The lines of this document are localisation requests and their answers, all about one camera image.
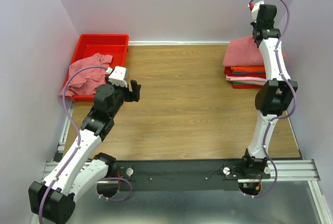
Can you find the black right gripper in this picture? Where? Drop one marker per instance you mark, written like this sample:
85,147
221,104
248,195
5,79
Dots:
267,10

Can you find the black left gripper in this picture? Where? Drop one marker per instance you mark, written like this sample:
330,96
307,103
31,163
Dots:
131,92

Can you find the salmon pink t-shirt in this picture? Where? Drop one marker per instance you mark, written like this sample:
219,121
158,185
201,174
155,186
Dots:
243,52

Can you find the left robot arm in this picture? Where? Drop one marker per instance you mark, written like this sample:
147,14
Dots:
55,197

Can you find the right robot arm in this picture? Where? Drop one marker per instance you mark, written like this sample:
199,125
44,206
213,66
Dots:
275,96

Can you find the orange folded t-shirt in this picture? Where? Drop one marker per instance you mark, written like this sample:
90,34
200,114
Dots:
249,69

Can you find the crumpled pink t-shirt in bin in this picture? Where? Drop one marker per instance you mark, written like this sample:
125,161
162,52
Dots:
86,82

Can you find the red plastic bin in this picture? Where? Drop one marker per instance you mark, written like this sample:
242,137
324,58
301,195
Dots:
106,44

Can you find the light pink folded t-shirt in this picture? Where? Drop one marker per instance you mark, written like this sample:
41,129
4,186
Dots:
252,80

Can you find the green folded t-shirt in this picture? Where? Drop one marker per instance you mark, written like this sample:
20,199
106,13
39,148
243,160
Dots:
256,83

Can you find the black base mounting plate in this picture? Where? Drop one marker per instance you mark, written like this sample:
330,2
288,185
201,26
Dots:
184,174

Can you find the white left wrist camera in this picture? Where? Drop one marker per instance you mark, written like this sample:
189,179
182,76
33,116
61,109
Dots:
117,76

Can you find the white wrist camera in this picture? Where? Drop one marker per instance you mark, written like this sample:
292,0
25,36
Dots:
254,8
117,76

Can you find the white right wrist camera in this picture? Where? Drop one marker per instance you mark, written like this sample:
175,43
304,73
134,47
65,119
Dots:
254,8

